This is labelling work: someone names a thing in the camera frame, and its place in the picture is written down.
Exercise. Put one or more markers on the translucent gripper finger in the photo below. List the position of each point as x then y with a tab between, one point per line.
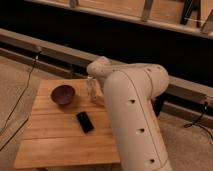
91	88

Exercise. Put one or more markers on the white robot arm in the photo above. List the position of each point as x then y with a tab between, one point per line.
128	90

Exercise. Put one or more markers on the purple bowl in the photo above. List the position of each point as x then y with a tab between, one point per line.
63	94

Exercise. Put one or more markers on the black phone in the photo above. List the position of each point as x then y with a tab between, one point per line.
85	122

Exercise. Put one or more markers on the wooden board table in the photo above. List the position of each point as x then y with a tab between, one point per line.
53	136

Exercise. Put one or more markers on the grey metal rail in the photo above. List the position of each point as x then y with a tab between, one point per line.
178	87

